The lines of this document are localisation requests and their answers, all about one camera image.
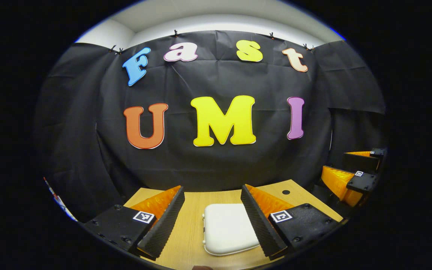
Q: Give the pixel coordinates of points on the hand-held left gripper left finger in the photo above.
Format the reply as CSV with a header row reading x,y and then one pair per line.
x,y
169,219

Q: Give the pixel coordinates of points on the colourful printed banner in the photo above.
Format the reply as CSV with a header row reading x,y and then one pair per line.
x,y
56,197

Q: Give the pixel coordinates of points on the white suitcase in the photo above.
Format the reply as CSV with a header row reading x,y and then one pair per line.
x,y
227,228

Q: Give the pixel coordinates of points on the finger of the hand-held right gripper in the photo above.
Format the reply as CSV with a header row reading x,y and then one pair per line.
x,y
336,182
360,162

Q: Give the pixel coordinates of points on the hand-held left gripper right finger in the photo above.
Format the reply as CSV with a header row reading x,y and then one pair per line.
x,y
259,225

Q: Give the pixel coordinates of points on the black backdrop cloth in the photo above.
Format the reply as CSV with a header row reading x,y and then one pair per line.
x,y
238,82

